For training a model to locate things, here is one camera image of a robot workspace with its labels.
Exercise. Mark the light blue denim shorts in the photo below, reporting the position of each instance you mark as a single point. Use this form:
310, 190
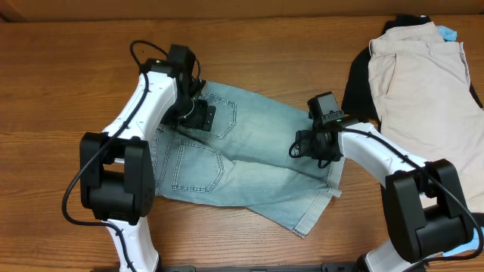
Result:
244, 161

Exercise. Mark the brown cardboard back panel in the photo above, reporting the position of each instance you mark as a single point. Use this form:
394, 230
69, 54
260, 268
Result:
79, 10

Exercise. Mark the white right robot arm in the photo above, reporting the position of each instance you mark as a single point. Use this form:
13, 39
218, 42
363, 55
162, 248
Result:
423, 203

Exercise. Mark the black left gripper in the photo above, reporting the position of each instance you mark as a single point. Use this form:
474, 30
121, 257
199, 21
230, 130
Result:
206, 117

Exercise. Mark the beige shorts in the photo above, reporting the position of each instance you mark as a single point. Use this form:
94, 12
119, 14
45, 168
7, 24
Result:
463, 148

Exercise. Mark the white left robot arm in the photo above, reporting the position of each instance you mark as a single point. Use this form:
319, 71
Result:
117, 177

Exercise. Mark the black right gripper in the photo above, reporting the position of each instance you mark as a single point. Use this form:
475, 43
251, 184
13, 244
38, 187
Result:
305, 149

